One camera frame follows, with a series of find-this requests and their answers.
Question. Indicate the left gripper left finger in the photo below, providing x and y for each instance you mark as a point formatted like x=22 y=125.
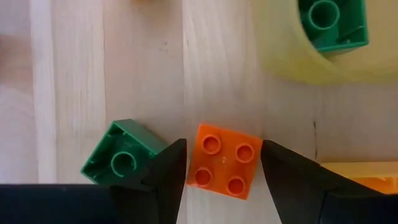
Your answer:
x=164 y=186

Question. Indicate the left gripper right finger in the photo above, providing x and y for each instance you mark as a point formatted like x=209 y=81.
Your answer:
x=295 y=186

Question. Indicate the green two-by-two brick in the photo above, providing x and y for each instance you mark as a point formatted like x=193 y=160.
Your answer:
x=124 y=146

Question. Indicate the orange-red two-by-two brick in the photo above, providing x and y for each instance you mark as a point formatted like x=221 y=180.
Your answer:
x=224 y=161

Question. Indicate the orange two-by-four brick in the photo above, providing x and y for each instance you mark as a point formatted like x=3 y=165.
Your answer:
x=373 y=174

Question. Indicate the green two-by-four brick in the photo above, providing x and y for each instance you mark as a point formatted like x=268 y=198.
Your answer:
x=342 y=34

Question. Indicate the yellow translucent plastic bin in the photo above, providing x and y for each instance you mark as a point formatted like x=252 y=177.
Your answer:
x=295 y=62

